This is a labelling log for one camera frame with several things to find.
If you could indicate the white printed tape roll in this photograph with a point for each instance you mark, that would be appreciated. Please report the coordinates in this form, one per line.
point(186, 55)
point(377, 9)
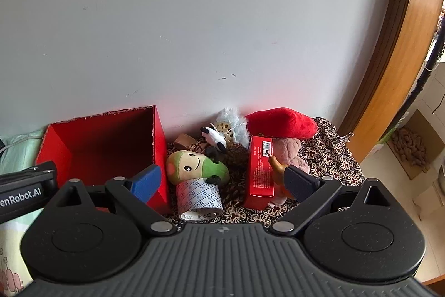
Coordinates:
point(198, 201)

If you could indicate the orange gourd ornament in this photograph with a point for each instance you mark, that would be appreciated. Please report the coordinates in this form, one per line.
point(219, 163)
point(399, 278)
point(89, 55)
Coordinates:
point(278, 174)

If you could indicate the light green pillow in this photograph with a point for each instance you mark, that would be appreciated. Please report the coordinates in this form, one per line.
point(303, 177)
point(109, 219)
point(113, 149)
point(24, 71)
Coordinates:
point(21, 152)

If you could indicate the green smiling plush doll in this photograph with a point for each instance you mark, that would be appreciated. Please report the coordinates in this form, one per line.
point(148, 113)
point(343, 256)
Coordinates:
point(186, 165)

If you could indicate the wooden door frame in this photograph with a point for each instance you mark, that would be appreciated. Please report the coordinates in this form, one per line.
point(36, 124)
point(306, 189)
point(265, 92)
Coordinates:
point(397, 58)

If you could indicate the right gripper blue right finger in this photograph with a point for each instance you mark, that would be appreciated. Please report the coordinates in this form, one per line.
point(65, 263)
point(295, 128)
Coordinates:
point(299, 184)

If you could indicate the brown small paper box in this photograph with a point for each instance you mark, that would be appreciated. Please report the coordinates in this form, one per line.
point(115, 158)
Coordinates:
point(186, 142)

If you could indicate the red plush Santa hat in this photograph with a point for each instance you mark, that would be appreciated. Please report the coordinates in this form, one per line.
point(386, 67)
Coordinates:
point(281, 123)

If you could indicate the pine cone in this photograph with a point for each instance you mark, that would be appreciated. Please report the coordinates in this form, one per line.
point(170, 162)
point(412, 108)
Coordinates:
point(236, 154)

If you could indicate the patterned floral table cloth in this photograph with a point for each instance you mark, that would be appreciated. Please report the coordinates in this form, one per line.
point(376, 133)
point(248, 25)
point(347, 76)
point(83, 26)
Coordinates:
point(325, 154)

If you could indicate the red carton box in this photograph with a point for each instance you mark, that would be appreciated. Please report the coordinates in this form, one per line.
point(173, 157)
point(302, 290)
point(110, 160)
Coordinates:
point(259, 185)

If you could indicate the cardboard box with contents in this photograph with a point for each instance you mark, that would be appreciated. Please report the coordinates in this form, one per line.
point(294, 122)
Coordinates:
point(416, 145)

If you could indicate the pink plush toy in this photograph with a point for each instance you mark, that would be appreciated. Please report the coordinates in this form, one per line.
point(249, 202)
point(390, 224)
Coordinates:
point(286, 150)

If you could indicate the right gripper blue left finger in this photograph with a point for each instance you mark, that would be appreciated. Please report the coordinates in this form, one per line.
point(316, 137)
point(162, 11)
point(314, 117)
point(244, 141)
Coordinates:
point(145, 184)

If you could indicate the black white panda plush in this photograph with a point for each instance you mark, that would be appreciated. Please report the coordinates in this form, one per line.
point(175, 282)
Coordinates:
point(214, 138)

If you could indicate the red open storage box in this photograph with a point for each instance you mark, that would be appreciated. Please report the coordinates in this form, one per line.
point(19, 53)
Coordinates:
point(99, 147)

